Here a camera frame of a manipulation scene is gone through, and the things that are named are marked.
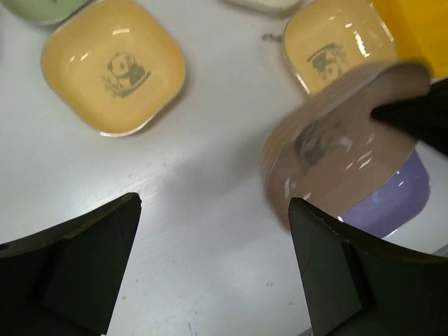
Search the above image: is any cream panda plate centre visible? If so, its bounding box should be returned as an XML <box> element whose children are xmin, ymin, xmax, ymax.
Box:
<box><xmin>224</xmin><ymin>0</ymin><xmax>313</xmax><ymax>17</ymax></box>

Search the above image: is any yellow panda plate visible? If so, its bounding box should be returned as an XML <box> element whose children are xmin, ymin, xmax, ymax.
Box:
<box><xmin>283</xmin><ymin>0</ymin><xmax>398</xmax><ymax>95</ymax></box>
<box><xmin>41</xmin><ymin>1</ymin><xmax>186</xmax><ymax>137</ymax></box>

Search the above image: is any purple panda plate front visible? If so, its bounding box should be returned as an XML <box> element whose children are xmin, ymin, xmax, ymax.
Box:
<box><xmin>337</xmin><ymin>151</ymin><xmax>431</xmax><ymax>238</ymax></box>

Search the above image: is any brown panda plate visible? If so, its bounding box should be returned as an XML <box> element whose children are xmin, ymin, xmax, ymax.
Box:
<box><xmin>260</xmin><ymin>61</ymin><xmax>431</xmax><ymax>228</ymax></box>

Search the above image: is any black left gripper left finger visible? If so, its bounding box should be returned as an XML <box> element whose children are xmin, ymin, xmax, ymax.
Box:
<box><xmin>1</xmin><ymin>192</ymin><xmax>141</xmax><ymax>335</ymax></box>

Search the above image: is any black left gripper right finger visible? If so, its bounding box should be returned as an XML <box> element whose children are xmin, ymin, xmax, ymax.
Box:
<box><xmin>288</xmin><ymin>198</ymin><xmax>447</xmax><ymax>335</ymax></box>

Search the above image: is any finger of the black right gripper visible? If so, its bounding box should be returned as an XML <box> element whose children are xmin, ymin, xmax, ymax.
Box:
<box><xmin>370</xmin><ymin>78</ymin><xmax>447</xmax><ymax>155</ymax></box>

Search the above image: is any green panda plate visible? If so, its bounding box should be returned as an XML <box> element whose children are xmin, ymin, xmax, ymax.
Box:
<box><xmin>1</xmin><ymin>0</ymin><xmax>90</xmax><ymax>25</ymax></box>

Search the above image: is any yellow plastic bin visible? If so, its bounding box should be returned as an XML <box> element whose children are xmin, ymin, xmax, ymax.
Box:
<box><xmin>372</xmin><ymin>0</ymin><xmax>447</xmax><ymax>78</ymax></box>

